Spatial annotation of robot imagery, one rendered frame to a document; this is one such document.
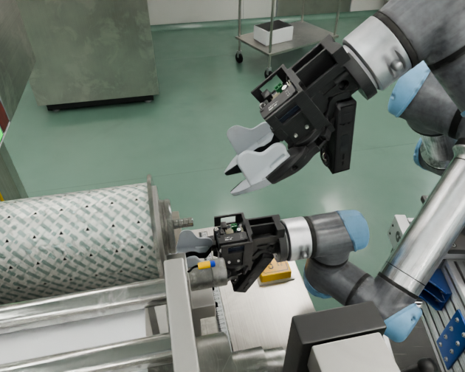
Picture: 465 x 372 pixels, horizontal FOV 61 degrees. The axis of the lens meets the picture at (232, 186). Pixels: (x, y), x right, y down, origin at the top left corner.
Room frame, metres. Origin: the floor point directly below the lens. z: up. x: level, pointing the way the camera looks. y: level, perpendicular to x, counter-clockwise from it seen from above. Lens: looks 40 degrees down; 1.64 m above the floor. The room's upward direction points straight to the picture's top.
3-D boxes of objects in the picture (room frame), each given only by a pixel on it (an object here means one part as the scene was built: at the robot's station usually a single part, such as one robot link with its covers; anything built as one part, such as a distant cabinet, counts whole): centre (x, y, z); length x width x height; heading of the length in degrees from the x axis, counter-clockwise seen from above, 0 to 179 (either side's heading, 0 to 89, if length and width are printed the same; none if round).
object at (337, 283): (0.48, -0.19, 1.01); 0.11 x 0.08 x 0.11; 44
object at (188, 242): (0.46, 0.08, 1.12); 0.09 x 0.03 x 0.06; 93
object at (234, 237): (0.46, -0.03, 1.12); 0.12 x 0.08 x 0.09; 102
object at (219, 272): (0.35, 0.02, 1.18); 0.04 x 0.02 x 0.04; 12
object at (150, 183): (0.37, 0.10, 1.25); 0.15 x 0.01 x 0.15; 12
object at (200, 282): (0.34, 0.06, 1.05); 0.06 x 0.05 x 0.31; 102
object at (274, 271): (0.57, -0.09, 0.91); 0.07 x 0.07 x 0.02; 12
